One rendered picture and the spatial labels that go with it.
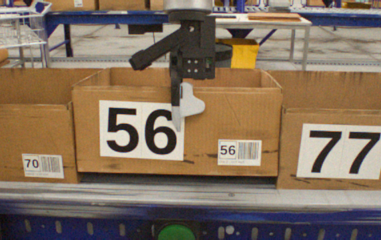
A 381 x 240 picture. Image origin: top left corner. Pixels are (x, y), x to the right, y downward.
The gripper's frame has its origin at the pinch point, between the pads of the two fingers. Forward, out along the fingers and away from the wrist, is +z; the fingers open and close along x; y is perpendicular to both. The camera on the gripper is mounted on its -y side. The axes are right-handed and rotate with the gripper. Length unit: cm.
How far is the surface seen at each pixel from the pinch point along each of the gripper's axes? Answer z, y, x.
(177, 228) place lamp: 18.5, 0.8, -4.0
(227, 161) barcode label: 6.8, 9.9, 0.8
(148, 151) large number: 5.3, -5.1, 0.5
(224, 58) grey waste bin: -25, 18, 261
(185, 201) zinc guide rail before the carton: 13.6, 2.3, -3.5
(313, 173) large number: 9.0, 26.2, 1.0
